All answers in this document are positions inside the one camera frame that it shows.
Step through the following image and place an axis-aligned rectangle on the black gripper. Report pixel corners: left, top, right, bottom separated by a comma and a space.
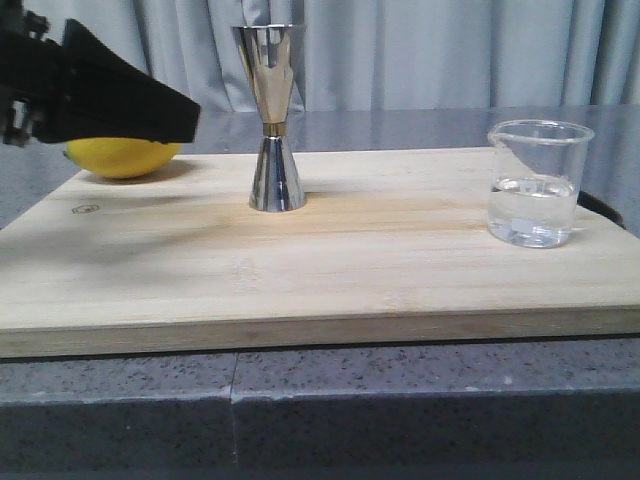
1, 1, 201, 146

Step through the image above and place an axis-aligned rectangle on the steel double jigger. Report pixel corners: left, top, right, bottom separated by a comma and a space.
232, 24, 306, 213

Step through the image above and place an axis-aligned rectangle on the glass beaker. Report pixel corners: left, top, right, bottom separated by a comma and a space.
487, 119, 595, 248

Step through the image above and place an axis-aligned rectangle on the yellow lemon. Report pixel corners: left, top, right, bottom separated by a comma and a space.
65, 137, 181, 179

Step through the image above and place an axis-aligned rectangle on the grey curtain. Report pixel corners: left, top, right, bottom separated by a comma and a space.
27, 1, 639, 112

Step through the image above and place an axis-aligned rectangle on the wooden cutting board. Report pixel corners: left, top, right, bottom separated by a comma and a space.
1, 148, 639, 358

